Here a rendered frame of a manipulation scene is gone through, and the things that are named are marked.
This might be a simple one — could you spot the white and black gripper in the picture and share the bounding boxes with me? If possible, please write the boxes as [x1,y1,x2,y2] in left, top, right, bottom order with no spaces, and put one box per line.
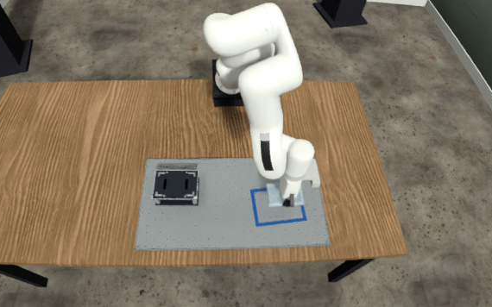
[279,175,301,207]

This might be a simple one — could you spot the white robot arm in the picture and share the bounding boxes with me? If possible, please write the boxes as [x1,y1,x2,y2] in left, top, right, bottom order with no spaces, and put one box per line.
[203,3,321,187]

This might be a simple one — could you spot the blue tape square outline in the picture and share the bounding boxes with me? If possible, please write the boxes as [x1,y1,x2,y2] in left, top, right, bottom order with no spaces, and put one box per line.
[250,188,307,227]

